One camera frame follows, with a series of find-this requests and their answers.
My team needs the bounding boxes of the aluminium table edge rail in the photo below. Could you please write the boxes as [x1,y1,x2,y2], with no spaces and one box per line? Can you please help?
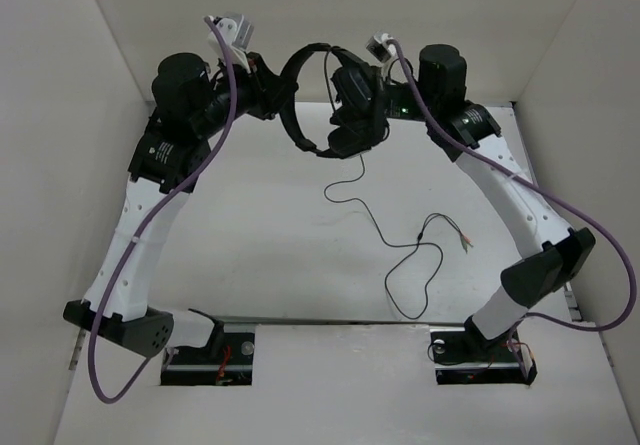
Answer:
[563,282,584,322]

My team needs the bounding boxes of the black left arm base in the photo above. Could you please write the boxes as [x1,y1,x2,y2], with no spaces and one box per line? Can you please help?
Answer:
[160,323,256,387]

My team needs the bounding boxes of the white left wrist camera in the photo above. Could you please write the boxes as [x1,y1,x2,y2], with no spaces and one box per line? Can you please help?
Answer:
[204,13,254,71]

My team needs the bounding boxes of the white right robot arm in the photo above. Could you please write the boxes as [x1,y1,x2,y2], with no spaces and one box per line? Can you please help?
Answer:
[383,37,596,359]

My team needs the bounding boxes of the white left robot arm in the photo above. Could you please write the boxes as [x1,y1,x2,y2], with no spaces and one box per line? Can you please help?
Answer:
[63,52,293,358]

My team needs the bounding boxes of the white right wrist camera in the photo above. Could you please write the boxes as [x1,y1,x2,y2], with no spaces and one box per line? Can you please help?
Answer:
[365,32,399,78]

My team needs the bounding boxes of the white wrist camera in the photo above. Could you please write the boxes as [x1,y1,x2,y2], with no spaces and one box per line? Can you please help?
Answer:
[365,32,399,78]
[204,13,254,71]

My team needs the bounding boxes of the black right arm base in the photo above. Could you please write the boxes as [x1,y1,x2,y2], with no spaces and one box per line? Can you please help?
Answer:
[427,328,538,386]

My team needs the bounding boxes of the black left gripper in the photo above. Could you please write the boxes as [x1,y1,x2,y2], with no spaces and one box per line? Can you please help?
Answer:
[193,48,299,138]

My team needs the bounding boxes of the black headset with microphone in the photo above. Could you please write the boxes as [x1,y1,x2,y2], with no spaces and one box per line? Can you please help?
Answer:
[279,43,389,160]

